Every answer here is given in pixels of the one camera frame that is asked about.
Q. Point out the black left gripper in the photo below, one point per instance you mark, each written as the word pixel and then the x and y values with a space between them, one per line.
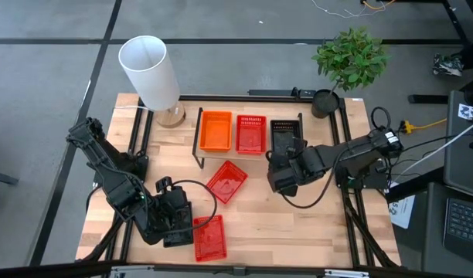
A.
pixel 171 216

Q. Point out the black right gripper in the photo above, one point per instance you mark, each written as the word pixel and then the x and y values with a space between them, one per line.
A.
pixel 290 171

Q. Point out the red plastic basket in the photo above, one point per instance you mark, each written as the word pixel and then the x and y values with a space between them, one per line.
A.
pixel 226 181
pixel 251 139
pixel 209 241

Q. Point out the orange plastic basket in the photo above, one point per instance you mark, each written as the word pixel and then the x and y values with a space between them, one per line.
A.
pixel 215 133

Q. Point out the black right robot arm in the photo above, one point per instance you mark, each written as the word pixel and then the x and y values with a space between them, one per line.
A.
pixel 356 150

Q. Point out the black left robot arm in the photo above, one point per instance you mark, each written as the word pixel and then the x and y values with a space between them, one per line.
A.
pixel 113 181

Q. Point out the wooden shelf with black legs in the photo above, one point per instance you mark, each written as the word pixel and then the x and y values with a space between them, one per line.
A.
pixel 221 155

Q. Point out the green potted plant black pot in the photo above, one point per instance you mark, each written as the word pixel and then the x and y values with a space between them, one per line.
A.
pixel 352 58

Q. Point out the white printed paper sheet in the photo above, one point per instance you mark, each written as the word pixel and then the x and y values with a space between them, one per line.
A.
pixel 404 216

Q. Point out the black desk foot bar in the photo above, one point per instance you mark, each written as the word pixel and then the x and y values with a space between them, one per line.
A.
pixel 427 99

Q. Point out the white shade wooden base lamp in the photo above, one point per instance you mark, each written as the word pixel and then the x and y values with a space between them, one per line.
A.
pixel 151 73

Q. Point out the black desk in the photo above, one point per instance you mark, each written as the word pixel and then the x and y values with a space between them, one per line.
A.
pixel 433 231

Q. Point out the person's shoe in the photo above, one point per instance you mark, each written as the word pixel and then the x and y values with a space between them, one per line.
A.
pixel 447 65

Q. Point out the black white patterned sticker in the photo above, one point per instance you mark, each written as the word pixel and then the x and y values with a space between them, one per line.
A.
pixel 468 112

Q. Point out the grey chair foot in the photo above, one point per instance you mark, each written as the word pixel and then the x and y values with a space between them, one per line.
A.
pixel 2 177

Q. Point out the black keyboard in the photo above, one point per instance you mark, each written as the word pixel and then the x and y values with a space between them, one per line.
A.
pixel 466 224

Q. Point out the black desk leg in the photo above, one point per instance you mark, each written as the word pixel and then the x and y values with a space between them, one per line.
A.
pixel 454 21

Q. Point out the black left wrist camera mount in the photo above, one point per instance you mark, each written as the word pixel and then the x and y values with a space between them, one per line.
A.
pixel 164 184

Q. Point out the black table bracket bar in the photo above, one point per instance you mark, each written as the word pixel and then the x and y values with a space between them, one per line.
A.
pixel 271 92

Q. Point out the black aluminium table frame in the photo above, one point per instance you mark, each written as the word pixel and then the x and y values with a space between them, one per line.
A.
pixel 221 97

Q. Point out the black stand frame beam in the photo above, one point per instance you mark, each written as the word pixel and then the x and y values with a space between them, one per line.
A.
pixel 47 269

